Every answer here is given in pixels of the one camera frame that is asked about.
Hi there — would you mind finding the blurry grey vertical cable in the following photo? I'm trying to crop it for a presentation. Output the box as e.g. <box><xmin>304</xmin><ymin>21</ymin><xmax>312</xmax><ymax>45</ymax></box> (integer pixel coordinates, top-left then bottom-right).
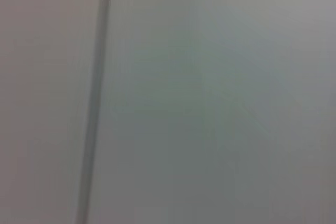
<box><xmin>75</xmin><ymin>0</ymin><xmax>113</xmax><ymax>224</ymax></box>

